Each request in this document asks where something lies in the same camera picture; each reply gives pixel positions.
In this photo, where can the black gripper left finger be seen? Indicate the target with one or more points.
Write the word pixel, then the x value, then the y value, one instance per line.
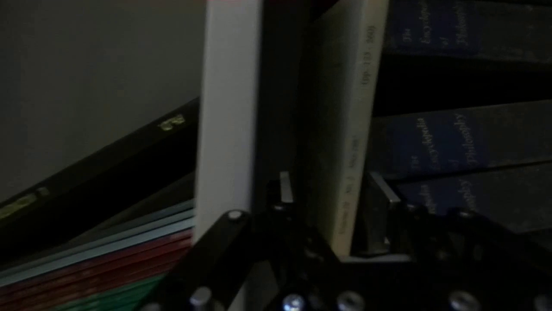
pixel 284 213

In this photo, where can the thin cream paper book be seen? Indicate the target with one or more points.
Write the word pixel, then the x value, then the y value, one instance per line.
pixel 342 68

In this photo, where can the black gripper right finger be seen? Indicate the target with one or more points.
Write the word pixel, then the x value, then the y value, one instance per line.
pixel 373 217

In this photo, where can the grey right bookshelf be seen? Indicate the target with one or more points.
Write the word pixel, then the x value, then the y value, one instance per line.
pixel 228 115

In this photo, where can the dark encyclopedia books row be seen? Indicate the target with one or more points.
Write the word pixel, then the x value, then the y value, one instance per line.
pixel 465 108

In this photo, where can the black thesis book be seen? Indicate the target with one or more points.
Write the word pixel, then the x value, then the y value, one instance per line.
pixel 103 184

